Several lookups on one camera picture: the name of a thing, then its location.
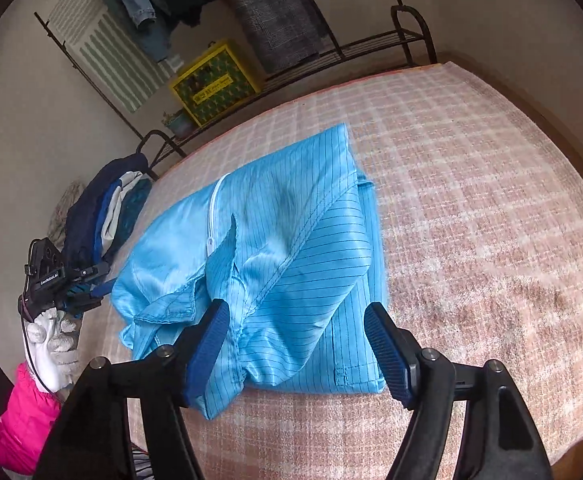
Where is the grey plaid long coat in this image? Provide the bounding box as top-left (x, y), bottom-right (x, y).
top-left (206, 0), bottom-right (322, 75)

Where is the white folded garment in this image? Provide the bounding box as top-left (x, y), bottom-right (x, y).
top-left (100, 171), bottom-right (144, 251)

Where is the light blue striped coat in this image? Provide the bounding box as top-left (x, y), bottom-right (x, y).
top-left (110, 122), bottom-right (389, 421)

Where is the small potted plant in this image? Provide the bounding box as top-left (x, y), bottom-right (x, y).
top-left (161, 109), bottom-right (194, 140)

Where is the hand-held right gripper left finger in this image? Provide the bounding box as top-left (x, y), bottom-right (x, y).
top-left (31, 298), bottom-right (232, 480)

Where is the person's left hand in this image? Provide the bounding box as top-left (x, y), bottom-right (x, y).
top-left (25, 309), bottom-right (82, 393)

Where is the teal patterned folded garment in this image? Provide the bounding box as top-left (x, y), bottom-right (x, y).
top-left (108, 177), bottom-right (153, 261)

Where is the yellow storage box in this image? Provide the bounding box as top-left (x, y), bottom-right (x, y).
top-left (168, 39), bottom-right (264, 127)

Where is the royal blue folded garment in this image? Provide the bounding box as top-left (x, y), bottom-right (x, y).
top-left (92, 185), bottom-right (122, 256)

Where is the navy folded jacket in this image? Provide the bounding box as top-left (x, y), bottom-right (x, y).
top-left (64, 154), bottom-right (149, 273)

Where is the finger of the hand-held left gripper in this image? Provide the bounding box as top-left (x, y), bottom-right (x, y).
top-left (64, 277), bottom-right (118, 317)
top-left (66, 261), bottom-right (110, 283)

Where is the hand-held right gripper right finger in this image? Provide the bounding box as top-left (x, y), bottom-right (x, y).
top-left (364, 302), bottom-right (555, 480)

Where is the grey striped white cloth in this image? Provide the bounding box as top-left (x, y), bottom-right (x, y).
top-left (48, 0), bottom-right (172, 113)

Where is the person's left forearm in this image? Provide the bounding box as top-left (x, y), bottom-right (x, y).
top-left (0, 362), bottom-right (64, 476)

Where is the pink plaid blanket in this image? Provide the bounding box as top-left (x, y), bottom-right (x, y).
top-left (74, 60), bottom-right (583, 480)

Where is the black metal clothes rack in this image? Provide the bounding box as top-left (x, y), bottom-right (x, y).
top-left (34, 0), bottom-right (439, 181)

